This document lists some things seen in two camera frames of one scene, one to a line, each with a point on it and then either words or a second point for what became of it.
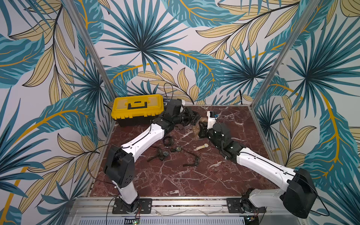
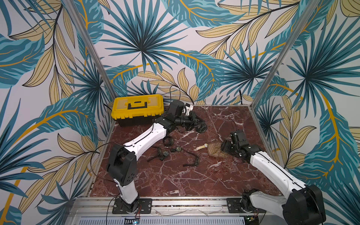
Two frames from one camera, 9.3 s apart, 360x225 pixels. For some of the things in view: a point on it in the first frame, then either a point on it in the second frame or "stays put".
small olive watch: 178,148 stays put
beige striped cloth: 195,127 -> 215,150
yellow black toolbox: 137,110 stays put
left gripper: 191,116 stays put
